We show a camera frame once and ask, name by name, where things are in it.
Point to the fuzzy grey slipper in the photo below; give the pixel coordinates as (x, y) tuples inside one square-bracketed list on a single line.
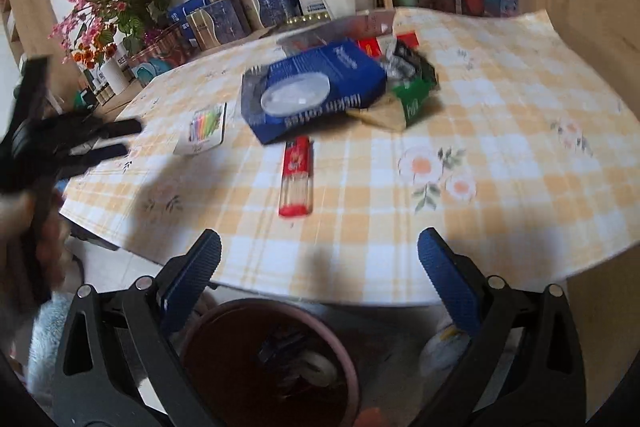
[(47, 342)]

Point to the person's left hand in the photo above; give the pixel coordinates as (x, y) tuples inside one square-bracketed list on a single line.
[(12, 209)]

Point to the blue windowed box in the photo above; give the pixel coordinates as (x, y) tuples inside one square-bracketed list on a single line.
[(345, 77)]

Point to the small red wrapper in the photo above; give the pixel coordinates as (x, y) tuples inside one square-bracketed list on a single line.
[(408, 40)]

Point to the cream tape roll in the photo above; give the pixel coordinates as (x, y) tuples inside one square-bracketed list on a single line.
[(320, 369)]

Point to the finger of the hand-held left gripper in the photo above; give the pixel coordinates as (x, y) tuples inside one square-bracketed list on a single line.
[(115, 128), (102, 154)]

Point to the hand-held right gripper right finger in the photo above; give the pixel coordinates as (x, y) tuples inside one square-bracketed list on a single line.
[(450, 282)]

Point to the yellow checked floral tablecloth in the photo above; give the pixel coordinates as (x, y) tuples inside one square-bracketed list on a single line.
[(500, 217)]

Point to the black packet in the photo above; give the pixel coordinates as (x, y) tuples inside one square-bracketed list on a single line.
[(407, 62)]

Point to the orange flower bunch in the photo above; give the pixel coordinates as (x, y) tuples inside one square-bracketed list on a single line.
[(92, 52)]

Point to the blue flat box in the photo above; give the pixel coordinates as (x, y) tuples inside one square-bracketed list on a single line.
[(187, 9)]

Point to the green packet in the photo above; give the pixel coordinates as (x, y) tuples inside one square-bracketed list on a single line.
[(412, 104)]

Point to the small red box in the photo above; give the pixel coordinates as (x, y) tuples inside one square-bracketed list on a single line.
[(371, 48)]

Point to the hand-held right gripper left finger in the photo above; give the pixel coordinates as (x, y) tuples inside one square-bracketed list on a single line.
[(192, 277)]

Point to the red clear plastic pack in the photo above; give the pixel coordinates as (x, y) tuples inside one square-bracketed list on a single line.
[(296, 167)]

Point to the row of small brown bottles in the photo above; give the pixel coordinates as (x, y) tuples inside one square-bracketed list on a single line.
[(96, 89)]

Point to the white yellow slipper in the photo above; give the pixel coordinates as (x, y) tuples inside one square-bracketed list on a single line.
[(445, 352)]

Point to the coloured marker pack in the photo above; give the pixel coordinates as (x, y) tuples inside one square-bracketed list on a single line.
[(202, 129)]

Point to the clear plastic wrapper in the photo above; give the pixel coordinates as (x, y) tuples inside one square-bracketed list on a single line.
[(340, 29)]

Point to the brown plastic bin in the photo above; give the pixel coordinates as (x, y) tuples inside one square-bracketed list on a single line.
[(225, 387)]

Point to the white ribbed vase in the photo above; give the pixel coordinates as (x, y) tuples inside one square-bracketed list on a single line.
[(115, 74)]

